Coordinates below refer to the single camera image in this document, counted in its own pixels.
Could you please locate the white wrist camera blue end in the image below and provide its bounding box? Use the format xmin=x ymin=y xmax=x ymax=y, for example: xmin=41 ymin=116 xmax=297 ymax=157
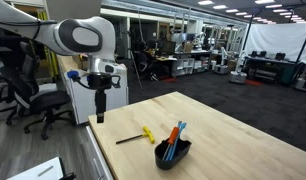
xmin=66 ymin=70 xmax=80 ymax=82

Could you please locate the black desk with equipment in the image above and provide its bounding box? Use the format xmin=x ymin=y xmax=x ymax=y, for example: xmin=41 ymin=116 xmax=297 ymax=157
xmin=244 ymin=50 xmax=296 ymax=84

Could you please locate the orange handle screwdriver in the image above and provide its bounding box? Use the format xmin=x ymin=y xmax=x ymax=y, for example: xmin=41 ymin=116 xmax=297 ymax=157
xmin=162 ymin=126 xmax=180 ymax=160

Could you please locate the black computer monitor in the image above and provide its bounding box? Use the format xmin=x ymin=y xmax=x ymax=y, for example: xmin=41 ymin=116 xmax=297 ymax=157
xmin=160 ymin=40 xmax=177 ymax=56

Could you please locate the white shelf unit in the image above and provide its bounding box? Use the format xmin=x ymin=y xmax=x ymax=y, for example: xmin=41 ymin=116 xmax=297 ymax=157
xmin=171 ymin=57 xmax=196 ymax=78

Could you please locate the white backdrop screen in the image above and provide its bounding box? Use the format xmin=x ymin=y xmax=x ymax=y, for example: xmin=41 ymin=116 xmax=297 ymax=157
xmin=244 ymin=21 xmax=306 ymax=66

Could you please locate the black office chair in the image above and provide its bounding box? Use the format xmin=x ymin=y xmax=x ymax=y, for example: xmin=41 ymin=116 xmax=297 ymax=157
xmin=0 ymin=41 xmax=74 ymax=141

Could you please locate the black plastic bowl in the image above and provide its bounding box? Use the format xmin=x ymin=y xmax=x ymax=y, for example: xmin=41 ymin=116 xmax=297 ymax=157
xmin=154 ymin=137 xmax=193 ymax=171

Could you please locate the yellow T-handle hex key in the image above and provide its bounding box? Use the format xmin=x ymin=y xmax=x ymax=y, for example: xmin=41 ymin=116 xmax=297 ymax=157
xmin=115 ymin=125 xmax=156 ymax=145

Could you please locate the grey mobile robot base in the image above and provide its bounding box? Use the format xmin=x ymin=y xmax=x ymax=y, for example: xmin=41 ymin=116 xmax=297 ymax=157
xmin=294 ymin=64 xmax=306 ymax=93
xmin=228 ymin=49 xmax=248 ymax=85
xmin=213 ymin=46 xmax=229 ymax=75

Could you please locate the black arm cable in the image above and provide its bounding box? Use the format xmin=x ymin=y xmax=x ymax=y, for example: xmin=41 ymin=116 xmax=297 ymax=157
xmin=0 ymin=19 xmax=59 ymax=41

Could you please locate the blue marker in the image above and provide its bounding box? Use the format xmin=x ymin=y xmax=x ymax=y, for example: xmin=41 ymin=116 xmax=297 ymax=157
xmin=168 ymin=122 xmax=188 ymax=162
xmin=164 ymin=120 xmax=184 ymax=161

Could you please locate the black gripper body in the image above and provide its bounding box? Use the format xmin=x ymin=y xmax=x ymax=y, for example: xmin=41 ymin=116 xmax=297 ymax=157
xmin=87 ymin=72 xmax=113 ymax=113

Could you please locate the white workbench drawer cabinet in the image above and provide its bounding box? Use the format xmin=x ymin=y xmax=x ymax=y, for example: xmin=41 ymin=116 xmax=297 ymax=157
xmin=85 ymin=124 xmax=115 ymax=180

